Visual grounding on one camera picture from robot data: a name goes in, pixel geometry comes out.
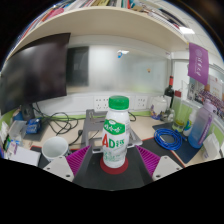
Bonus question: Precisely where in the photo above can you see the white plastic jar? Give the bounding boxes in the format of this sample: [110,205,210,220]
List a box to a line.
[151,95,169,116]

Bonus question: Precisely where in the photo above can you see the black white checkered mug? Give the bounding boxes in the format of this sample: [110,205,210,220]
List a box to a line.
[41,135,71,164]

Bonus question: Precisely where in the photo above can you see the dark wine bottle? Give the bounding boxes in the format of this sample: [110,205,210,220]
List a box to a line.
[163,75,176,109]

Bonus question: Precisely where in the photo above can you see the black desk mat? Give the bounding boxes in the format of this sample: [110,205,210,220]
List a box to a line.
[29,142,188,192]

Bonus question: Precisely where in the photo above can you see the purple pennant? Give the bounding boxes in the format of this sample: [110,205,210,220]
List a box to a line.
[186,41,210,87]

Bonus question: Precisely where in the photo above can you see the white paper sheet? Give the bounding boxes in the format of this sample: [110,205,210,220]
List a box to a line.
[9,145,42,167]

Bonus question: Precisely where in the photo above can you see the coiled blue cable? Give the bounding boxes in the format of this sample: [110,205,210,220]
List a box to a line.
[152,127,185,152]

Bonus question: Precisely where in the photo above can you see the white tissue pack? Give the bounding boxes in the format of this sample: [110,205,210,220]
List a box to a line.
[202,132,221,161]

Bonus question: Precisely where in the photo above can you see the grey metal laptop stand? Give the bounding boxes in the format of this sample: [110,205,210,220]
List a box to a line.
[80,108,144,155]

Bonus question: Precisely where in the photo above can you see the wide group photo print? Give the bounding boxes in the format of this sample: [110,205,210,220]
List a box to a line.
[187,74,224,120]

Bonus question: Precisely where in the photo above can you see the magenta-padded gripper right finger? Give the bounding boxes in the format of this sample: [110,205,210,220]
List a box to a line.
[132,144,184,187]

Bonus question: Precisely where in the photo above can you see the green translucent container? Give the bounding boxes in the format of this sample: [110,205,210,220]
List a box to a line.
[172,89,194,133]

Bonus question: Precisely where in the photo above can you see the small blue box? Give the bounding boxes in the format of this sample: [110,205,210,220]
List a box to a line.
[25,116,43,135]

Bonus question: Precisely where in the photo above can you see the white wall socket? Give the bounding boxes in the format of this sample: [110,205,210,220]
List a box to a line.
[93,96,110,113]
[134,96,149,111]

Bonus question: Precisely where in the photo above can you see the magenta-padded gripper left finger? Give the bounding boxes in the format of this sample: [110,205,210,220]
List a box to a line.
[42,144,94,188]

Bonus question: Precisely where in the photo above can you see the black cables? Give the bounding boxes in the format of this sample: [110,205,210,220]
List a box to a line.
[32,102,85,148]

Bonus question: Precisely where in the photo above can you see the white drink bottle green cap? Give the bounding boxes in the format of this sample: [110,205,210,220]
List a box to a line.
[100,95,132,170]

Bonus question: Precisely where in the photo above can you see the black computer monitor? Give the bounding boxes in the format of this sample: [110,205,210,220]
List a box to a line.
[0,31,72,116]

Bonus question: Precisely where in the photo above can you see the purple translucent water bottle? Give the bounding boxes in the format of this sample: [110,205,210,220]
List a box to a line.
[187,98,219,150]

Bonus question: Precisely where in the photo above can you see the dark blue mat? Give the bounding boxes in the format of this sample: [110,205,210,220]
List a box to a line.
[151,121,205,165]

